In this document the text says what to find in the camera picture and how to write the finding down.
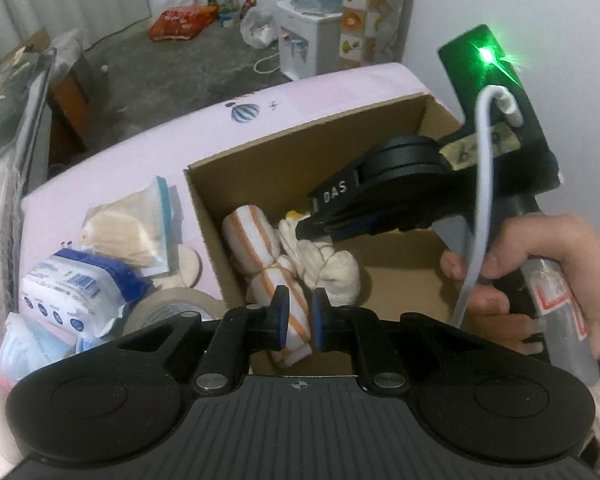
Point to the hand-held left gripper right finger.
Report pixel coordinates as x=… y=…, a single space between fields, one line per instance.
x=320 y=320

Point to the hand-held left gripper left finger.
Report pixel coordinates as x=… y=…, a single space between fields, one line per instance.
x=281 y=317

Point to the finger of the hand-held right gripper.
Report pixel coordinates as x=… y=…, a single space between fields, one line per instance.
x=367 y=224

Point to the cream cotton gloves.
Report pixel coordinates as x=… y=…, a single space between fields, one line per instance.
x=330 y=270

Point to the cardboard box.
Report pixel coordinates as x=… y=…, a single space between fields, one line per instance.
x=390 y=270

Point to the orange striped towel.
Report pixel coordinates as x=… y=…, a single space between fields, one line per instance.
x=250 y=237

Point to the round beige powder puff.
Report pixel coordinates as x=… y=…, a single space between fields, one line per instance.
x=187 y=265

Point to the zip bag of beige pads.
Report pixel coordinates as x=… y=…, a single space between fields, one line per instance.
x=120 y=230

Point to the blue white wet wipes pack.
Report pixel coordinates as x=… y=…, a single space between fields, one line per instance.
x=70 y=285

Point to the light blue face mask pack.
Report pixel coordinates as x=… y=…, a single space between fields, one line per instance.
x=30 y=350

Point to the person's right hand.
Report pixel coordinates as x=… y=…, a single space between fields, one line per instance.
x=580 y=245

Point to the clear packing tape roll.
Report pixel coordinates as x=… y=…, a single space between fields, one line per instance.
x=180 y=302

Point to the white water dispenser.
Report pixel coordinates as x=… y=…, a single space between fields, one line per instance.
x=320 y=40

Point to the flower patterned folded cloth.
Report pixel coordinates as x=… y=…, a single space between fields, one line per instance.
x=360 y=20

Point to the white plastic bag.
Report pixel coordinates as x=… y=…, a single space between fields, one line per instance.
x=260 y=30

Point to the red snack packet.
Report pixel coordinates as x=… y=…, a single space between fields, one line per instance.
x=250 y=2

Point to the orange plastic bag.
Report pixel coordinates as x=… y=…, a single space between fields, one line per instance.
x=180 y=22

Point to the grey quilt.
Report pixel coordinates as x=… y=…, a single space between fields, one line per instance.
x=10 y=110

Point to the brown wooden bed frame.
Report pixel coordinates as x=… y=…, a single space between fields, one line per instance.
x=67 y=105

